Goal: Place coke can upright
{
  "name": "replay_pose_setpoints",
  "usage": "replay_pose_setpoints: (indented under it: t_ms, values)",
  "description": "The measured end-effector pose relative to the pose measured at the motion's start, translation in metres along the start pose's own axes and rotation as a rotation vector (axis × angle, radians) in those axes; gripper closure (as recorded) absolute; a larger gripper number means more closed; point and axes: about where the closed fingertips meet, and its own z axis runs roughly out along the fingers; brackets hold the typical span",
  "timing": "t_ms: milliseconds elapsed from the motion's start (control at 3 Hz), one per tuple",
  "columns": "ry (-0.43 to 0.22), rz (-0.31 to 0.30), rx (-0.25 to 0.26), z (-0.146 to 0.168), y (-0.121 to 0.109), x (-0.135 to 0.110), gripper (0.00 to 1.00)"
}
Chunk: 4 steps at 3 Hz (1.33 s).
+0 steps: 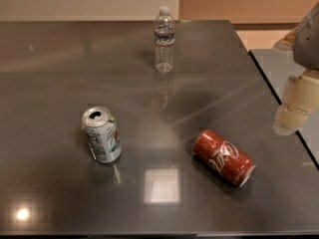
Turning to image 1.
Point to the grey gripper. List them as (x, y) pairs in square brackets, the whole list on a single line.
[(307, 45)]

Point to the red coke can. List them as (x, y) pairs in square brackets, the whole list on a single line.
[(223, 157)]

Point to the white green soda can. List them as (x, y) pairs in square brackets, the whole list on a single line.
[(101, 131)]

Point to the grey side table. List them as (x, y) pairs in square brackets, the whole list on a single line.
[(276, 68)]

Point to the clear plastic water bottle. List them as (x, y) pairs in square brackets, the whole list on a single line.
[(164, 39)]

